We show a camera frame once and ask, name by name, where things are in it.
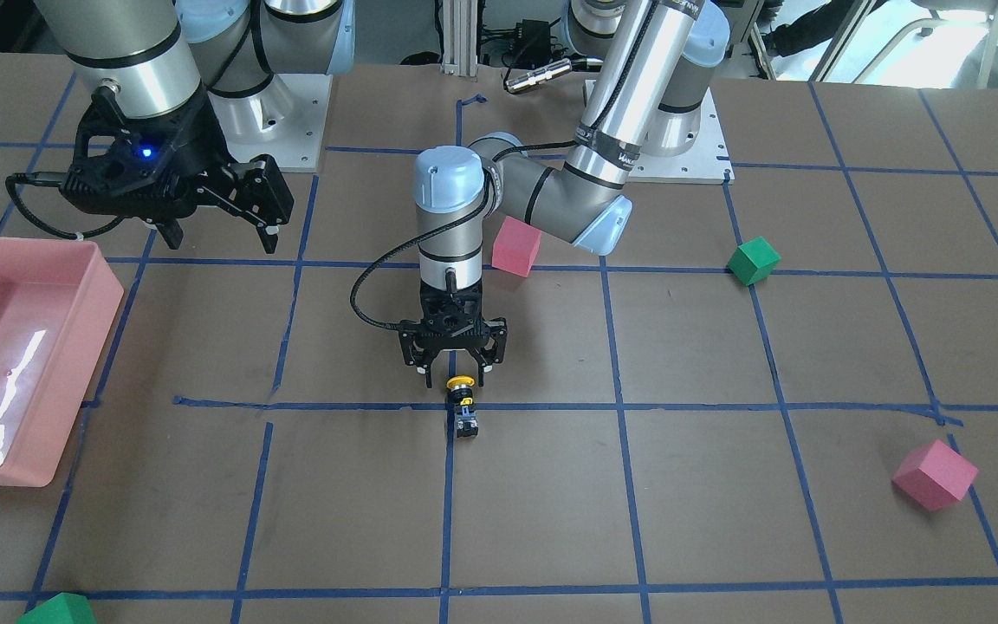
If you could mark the aluminium frame post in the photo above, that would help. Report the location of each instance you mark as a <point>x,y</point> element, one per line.
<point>460,35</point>

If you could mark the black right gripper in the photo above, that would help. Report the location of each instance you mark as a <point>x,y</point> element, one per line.
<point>193,146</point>

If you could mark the pink plastic bin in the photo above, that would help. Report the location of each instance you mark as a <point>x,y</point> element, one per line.
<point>58,301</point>

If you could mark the pink foam cube centre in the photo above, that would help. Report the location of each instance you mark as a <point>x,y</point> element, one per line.
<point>516,247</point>

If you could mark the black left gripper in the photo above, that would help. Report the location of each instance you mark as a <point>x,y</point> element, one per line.
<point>493,345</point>

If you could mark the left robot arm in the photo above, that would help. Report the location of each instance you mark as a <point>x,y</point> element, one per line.
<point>658,57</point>

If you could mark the yellow mushroom push button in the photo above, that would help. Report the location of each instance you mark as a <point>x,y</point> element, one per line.
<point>460,400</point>

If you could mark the pink foam cube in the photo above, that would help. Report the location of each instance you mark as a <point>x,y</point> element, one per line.
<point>935,476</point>
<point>516,247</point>

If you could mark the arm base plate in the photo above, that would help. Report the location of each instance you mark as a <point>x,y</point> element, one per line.
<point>681,160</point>
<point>285,119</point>

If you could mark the green foam cube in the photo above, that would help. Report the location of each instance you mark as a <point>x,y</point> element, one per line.
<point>63,608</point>
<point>753,261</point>

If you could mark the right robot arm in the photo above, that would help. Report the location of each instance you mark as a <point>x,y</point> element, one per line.
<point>155,54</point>

